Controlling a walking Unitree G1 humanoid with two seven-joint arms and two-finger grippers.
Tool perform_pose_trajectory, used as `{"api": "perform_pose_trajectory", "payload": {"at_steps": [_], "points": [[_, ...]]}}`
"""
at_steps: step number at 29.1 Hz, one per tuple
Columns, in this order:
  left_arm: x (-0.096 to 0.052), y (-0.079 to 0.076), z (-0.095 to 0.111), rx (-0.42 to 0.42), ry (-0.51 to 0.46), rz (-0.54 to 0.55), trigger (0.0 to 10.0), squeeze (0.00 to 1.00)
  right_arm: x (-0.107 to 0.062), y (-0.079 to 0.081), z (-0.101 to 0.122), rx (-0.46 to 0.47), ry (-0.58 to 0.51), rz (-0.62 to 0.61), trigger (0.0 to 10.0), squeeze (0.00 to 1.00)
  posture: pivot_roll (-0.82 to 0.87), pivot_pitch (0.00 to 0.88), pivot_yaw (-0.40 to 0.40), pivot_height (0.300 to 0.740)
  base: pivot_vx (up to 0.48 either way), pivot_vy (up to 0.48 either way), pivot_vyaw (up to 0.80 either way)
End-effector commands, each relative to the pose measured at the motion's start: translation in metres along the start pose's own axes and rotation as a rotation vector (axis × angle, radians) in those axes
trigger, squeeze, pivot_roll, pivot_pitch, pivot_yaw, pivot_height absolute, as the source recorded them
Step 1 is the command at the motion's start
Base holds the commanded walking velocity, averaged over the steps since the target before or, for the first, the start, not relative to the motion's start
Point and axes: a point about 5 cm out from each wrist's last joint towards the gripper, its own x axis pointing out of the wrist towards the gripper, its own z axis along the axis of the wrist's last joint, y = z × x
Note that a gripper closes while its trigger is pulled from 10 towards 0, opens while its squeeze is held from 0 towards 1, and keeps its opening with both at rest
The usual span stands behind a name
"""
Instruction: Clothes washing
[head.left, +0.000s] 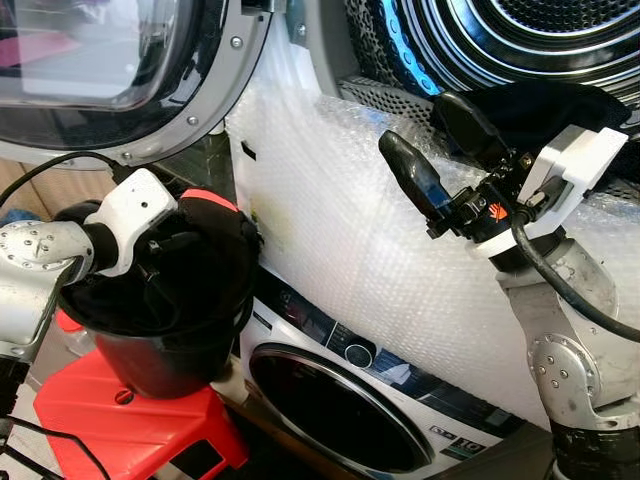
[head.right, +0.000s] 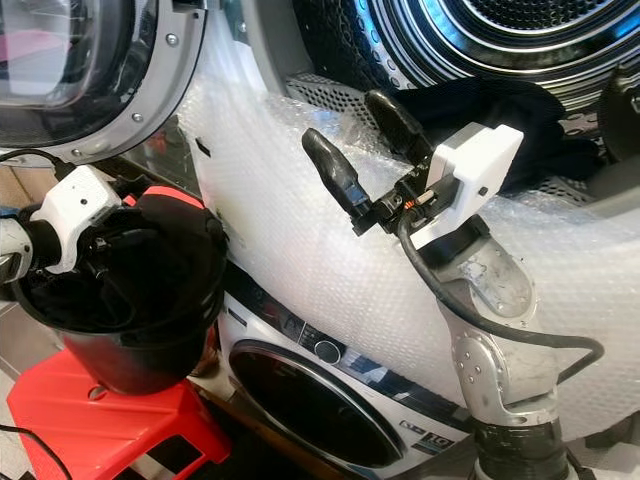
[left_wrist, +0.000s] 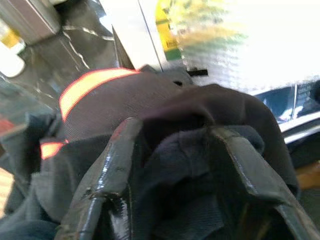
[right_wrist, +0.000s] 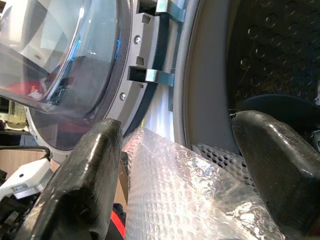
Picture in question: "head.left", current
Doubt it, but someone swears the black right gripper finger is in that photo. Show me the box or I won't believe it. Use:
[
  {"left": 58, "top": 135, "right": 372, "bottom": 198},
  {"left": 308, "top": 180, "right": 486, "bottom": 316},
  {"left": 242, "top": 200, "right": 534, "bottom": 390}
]
[
  {"left": 432, "top": 92, "right": 514, "bottom": 172},
  {"left": 378, "top": 130, "right": 454, "bottom": 227}
]

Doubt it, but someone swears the black garment with red trim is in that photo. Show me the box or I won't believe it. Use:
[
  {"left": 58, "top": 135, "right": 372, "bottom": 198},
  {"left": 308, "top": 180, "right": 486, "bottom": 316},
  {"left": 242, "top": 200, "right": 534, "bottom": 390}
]
[{"left": 62, "top": 188, "right": 263, "bottom": 338}]

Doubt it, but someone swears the white front-load washing machine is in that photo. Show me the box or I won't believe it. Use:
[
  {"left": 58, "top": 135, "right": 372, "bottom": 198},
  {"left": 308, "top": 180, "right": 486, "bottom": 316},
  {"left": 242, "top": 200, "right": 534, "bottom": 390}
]
[{"left": 235, "top": 265, "right": 553, "bottom": 480}]

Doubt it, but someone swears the white bubble wrap sheet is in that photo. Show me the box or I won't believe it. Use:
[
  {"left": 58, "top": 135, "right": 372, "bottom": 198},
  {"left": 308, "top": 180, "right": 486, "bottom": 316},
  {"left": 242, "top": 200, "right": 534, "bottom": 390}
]
[{"left": 224, "top": 25, "right": 640, "bottom": 433}]

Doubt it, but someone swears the grey dryer with steel drum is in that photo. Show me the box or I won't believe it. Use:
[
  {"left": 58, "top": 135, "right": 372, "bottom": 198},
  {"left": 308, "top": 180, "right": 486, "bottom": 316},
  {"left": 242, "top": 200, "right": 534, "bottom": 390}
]
[{"left": 288, "top": 0, "right": 640, "bottom": 131}]

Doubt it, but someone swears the black plastic bucket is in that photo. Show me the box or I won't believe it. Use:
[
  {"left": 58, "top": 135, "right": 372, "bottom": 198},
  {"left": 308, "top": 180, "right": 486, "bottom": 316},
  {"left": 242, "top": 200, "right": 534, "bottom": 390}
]
[{"left": 55, "top": 198, "right": 263, "bottom": 401}]

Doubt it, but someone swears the red plastic stool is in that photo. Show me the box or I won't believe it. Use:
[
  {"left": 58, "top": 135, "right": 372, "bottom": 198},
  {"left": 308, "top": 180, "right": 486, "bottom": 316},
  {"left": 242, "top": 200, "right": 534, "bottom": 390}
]
[{"left": 33, "top": 308, "right": 251, "bottom": 480}]

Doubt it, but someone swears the round glass dryer door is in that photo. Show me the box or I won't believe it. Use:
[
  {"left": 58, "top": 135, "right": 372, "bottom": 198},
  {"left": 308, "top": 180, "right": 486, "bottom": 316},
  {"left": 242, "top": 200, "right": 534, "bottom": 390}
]
[{"left": 0, "top": 0, "right": 274, "bottom": 167}]

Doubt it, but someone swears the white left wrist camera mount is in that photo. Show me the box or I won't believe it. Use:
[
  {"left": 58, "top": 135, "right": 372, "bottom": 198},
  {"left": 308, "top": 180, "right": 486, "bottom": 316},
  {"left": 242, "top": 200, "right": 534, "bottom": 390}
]
[{"left": 93, "top": 168, "right": 180, "bottom": 280}]

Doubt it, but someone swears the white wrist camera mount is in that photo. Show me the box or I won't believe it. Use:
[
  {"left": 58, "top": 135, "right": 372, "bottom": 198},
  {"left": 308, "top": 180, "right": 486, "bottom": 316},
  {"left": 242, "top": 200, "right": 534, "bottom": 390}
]
[
  {"left": 93, "top": 168, "right": 180, "bottom": 280},
  {"left": 472, "top": 125, "right": 628, "bottom": 263}
]

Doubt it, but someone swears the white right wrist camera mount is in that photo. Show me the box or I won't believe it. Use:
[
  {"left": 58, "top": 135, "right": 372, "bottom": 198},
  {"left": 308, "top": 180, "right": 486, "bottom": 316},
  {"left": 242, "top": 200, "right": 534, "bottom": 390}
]
[{"left": 472, "top": 125, "right": 628, "bottom": 263}]

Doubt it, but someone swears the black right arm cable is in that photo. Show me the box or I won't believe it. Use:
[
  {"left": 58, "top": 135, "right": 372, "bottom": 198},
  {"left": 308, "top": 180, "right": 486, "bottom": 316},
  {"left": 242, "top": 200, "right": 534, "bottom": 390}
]
[{"left": 510, "top": 218, "right": 640, "bottom": 343}]

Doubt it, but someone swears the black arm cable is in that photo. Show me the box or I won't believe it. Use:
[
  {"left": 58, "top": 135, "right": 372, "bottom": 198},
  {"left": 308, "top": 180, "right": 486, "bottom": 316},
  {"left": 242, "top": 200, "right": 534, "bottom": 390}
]
[
  {"left": 510, "top": 218, "right": 640, "bottom": 343},
  {"left": 0, "top": 150, "right": 133, "bottom": 213}
]

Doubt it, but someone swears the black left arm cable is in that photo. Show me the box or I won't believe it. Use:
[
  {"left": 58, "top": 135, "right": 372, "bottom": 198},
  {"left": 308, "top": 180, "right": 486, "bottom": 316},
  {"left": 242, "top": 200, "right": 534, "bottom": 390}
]
[{"left": 0, "top": 150, "right": 133, "bottom": 213}]

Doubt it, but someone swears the thin black floor cable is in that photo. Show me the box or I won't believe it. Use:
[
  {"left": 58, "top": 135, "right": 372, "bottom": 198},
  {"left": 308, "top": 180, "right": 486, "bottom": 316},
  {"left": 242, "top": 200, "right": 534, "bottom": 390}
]
[{"left": 0, "top": 415, "right": 113, "bottom": 480}]

